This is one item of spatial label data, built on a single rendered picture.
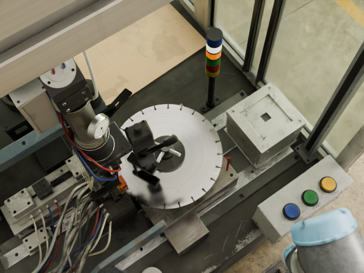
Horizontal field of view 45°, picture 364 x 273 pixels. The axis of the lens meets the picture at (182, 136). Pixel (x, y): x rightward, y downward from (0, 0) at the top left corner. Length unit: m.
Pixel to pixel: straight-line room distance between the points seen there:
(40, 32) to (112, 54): 1.55
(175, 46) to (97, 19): 1.54
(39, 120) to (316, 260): 0.57
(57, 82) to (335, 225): 0.52
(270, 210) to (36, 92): 0.76
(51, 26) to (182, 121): 1.17
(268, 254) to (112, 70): 1.14
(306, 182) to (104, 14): 1.21
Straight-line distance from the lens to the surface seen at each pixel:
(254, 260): 2.19
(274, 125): 1.41
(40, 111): 0.87
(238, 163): 1.49
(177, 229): 1.36
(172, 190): 1.26
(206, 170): 1.27
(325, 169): 1.38
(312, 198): 1.33
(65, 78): 0.72
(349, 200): 2.36
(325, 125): 1.33
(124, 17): 0.18
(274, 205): 1.32
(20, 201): 1.41
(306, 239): 0.82
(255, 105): 1.43
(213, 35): 1.24
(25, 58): 0.17
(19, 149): 1.29
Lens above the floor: 2.15
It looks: 66 degrees down
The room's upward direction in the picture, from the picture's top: 4 degrees counter-clockwise
